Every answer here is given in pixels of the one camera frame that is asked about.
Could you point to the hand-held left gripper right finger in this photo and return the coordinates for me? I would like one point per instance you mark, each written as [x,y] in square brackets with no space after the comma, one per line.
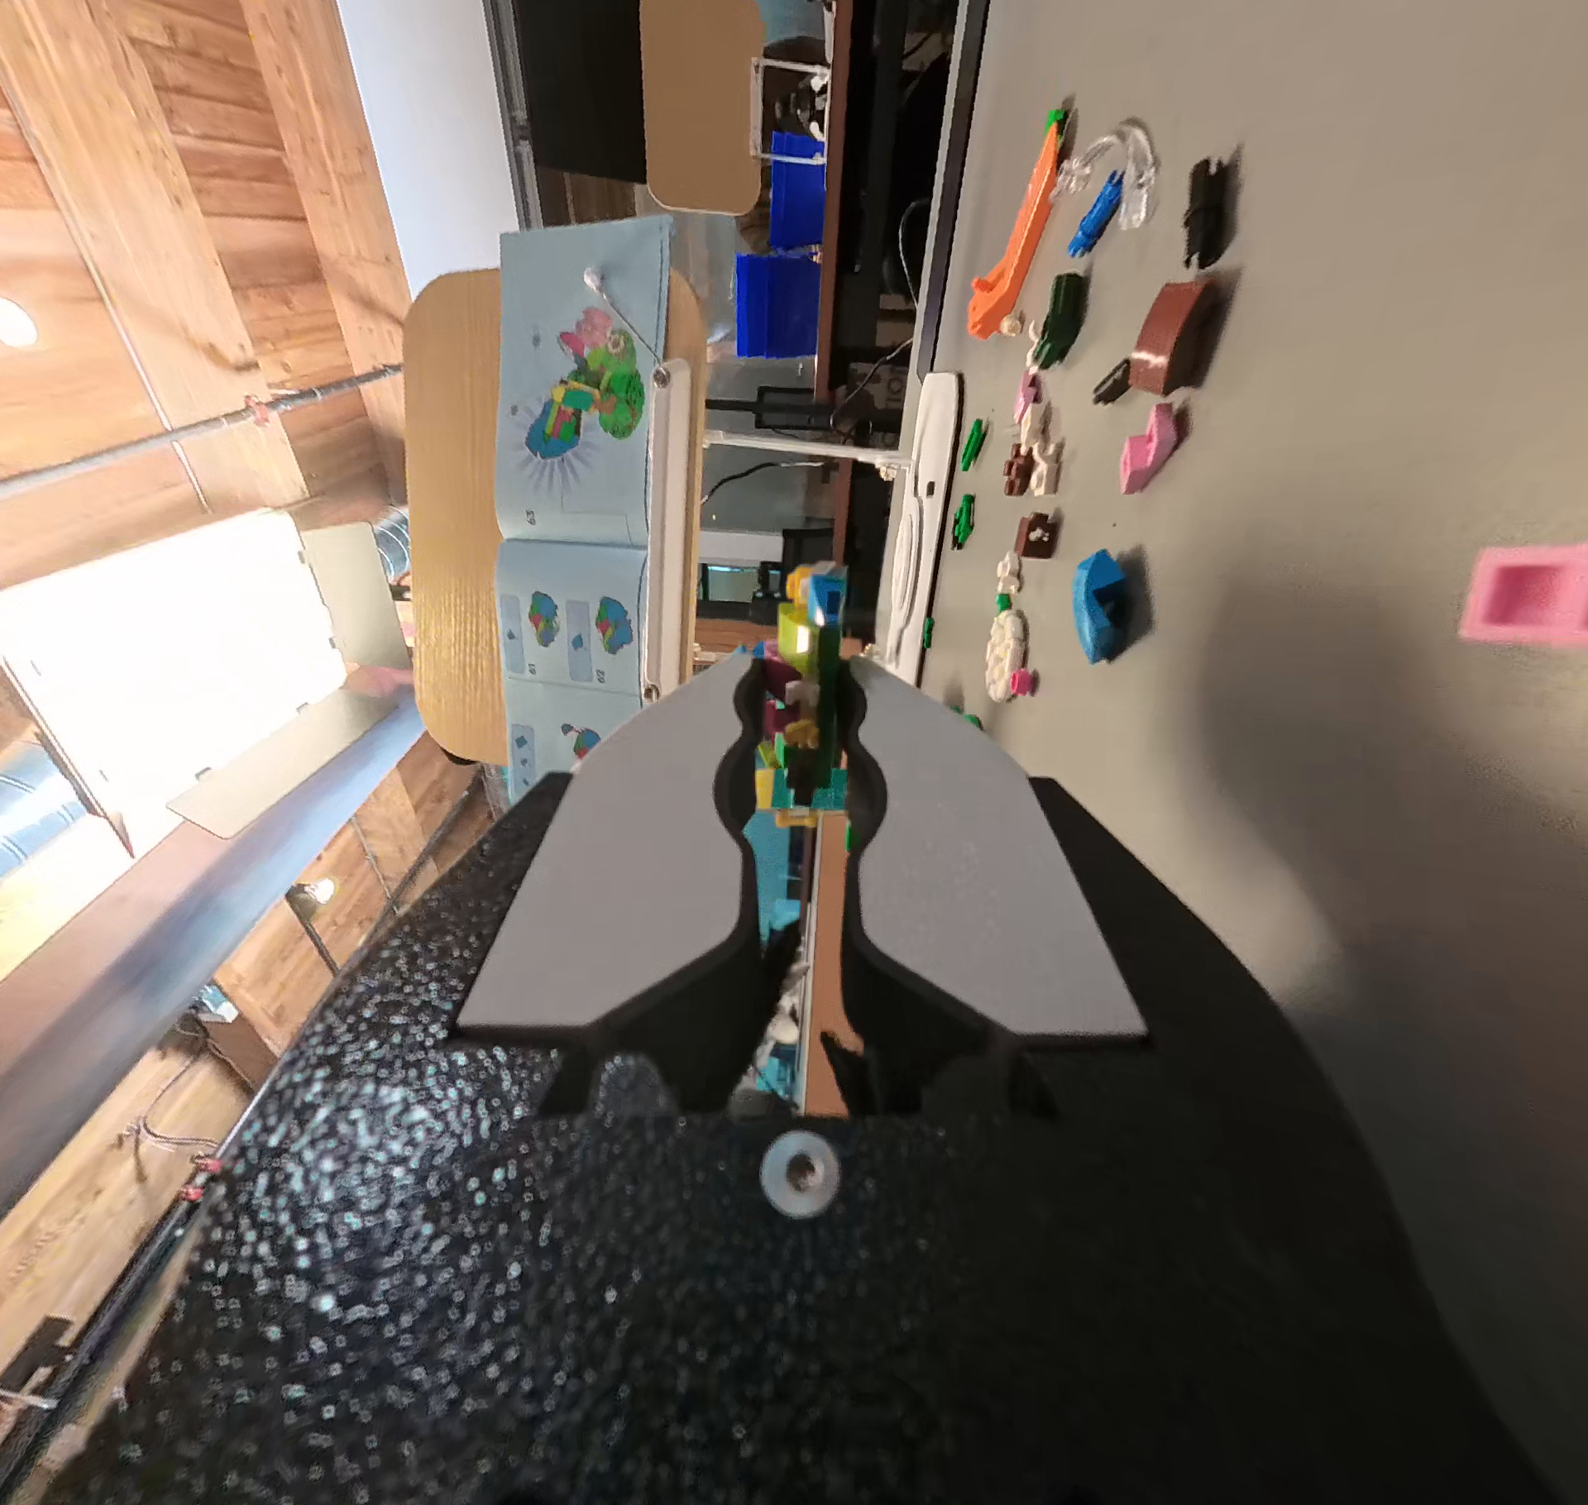
[979,897]

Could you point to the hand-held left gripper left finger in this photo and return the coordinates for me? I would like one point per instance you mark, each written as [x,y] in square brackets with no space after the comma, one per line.
[621,885]

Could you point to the colourful lego model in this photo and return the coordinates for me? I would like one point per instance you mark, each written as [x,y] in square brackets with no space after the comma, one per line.
[818,661]

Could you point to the pink lego frame brick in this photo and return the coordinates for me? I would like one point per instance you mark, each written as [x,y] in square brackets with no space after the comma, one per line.
[1489,594]

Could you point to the white round lego flower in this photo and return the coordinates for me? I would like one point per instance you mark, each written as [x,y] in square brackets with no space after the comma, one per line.
[1005,653]

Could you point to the blue curved lego piece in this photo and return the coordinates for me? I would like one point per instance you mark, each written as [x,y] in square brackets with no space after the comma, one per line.
[1099,606]

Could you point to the small white lego flower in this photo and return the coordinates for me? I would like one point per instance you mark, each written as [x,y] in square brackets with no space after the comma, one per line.
[1009,573]

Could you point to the dark brown lego plate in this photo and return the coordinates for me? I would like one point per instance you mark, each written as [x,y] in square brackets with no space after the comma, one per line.
[1035,535]
[1018,471]

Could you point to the green lego leaf piece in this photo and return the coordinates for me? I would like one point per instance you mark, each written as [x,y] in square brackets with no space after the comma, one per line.
[974,443]
[962,523]

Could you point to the small white lego piece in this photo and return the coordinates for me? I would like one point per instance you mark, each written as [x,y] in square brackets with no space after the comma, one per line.
[1052,467]
[1044,422]

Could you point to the lego instruction booklet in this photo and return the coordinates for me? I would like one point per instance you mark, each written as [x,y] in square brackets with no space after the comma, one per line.
[570,413]

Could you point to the light pink lego piece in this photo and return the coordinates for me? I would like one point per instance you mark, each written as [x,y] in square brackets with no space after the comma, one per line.
[1028,396]

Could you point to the small black lego piece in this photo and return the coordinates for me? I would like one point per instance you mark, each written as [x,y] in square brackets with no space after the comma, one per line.
[1111,382]

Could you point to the dark green lego piece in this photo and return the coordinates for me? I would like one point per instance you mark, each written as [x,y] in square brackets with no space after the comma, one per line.
[1061,316]

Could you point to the brown curved lego piece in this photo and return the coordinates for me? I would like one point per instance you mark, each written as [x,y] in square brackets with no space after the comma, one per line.
[1179,334]

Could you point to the orange long lego piece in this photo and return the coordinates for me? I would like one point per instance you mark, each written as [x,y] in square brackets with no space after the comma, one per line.
[1019,235]

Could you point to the blue lego rod piece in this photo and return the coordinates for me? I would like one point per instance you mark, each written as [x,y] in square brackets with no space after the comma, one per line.
[1096,216]

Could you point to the clear curved lego piece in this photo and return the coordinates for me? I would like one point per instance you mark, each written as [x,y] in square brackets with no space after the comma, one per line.
[1139,172]

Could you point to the glowing light bulb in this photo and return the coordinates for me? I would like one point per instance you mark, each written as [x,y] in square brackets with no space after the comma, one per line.
[322,890]

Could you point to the wooden book stand board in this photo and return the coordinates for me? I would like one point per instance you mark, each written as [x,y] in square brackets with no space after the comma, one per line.
[452,514]

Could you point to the white book stand base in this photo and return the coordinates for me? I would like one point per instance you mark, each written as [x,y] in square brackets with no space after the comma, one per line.
[940,426]

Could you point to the bright studio light panel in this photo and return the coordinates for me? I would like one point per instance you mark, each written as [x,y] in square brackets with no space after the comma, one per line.
[149,675]

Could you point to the blue storage bin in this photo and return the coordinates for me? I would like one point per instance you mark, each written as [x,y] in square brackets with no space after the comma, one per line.
[796,191]
[775,304]

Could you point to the metal ceiling pipe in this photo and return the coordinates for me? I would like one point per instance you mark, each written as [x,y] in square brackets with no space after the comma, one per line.
[185,432]

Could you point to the small wooden board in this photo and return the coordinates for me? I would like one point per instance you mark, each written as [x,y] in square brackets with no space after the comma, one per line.
[700,98]

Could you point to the black monitor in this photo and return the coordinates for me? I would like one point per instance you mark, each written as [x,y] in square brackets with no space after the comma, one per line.
[577,67]

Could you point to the pink lego bracket piece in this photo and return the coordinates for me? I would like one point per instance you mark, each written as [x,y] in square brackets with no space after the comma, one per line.
[1151,452]

